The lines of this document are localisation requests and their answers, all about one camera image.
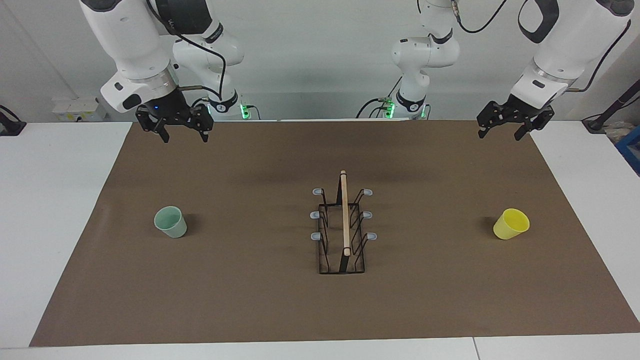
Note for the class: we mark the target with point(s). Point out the yellow cup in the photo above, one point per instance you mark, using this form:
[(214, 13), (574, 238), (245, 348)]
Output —
[(511, 225)]

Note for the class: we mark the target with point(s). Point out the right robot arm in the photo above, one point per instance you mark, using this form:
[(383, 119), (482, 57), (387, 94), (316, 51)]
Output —
[(130, 40)]

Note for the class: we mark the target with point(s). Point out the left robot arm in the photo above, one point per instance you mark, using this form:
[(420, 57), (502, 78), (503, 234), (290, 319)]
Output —
[(560, 45)]

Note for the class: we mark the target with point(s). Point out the light green cup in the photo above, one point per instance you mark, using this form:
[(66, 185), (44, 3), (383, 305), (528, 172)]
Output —
[(171, 224)]

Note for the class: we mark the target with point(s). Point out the black stand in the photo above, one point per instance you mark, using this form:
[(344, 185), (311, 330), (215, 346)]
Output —
[(11, 126), (612, 107)]

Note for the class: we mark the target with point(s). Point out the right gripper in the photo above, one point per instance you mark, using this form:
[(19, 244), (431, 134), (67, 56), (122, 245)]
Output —
[(167, 106)]

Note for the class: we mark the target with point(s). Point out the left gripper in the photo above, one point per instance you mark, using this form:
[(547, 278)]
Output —
[(527, 110)]

